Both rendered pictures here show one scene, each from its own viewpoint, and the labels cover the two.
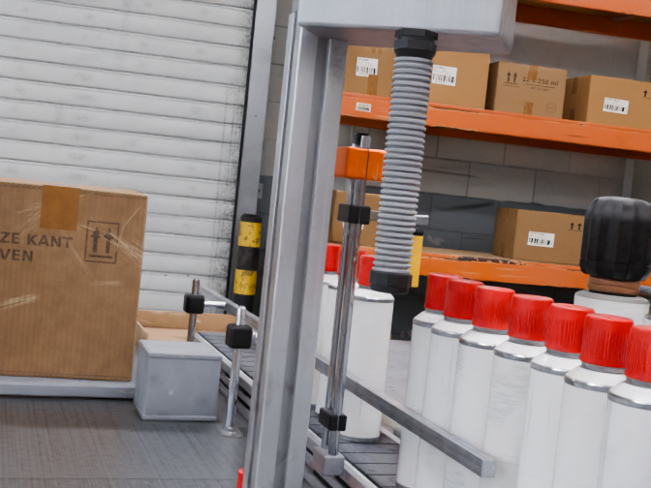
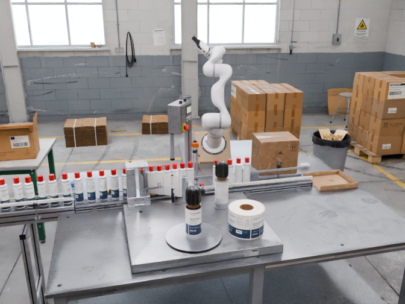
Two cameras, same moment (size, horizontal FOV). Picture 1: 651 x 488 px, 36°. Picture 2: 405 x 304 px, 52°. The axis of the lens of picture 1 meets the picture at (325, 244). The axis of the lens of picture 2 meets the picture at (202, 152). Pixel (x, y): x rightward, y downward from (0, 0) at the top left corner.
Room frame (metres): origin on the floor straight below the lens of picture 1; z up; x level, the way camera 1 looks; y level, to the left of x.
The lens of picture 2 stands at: (1.24, -2.70, 2.07)
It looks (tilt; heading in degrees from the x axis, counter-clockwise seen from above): 19 degrees down; 95
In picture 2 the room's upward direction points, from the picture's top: straight up
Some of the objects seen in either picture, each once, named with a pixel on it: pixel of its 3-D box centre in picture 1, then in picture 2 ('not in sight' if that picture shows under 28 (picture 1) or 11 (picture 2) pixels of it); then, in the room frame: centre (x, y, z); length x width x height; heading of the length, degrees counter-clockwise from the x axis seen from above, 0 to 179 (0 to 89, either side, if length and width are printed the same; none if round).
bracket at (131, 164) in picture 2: not in sight; (136, 164); (0.62, -0.33, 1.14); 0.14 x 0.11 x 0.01; 19
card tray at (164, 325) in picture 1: (201, 333); (329, 180); (1.93, 0.22, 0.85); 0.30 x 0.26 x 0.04; 19
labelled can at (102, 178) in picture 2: not in sight; (102, 184); (0.39, -0.30, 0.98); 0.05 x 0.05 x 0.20
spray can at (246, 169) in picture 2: not in sight; (246, 171); (1.31, 0.02, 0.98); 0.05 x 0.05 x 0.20
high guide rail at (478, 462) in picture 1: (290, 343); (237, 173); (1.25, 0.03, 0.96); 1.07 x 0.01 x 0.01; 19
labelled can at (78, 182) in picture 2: not in sight; (78, 187); (0.24, -0.35, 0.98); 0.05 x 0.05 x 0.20
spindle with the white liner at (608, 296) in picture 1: (608, 325); (221, 184); (1.15, -0.34, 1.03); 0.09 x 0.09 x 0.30
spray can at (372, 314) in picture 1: (365, 347); (216, 174); (1.11, -0.06, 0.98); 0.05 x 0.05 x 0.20
